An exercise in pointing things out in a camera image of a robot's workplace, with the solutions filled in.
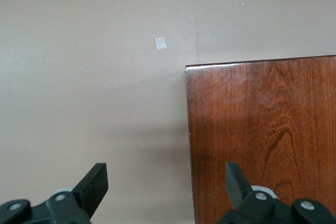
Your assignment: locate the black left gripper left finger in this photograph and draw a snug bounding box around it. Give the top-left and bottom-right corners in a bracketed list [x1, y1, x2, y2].
[0, 163, 109, 224]

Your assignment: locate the dark red wooden cabinet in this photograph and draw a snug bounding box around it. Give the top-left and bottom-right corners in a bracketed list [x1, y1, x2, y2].
[185, 55, 336, 224]

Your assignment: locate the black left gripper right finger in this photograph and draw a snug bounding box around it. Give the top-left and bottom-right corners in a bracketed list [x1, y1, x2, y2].
[216, 162, 336, 224]

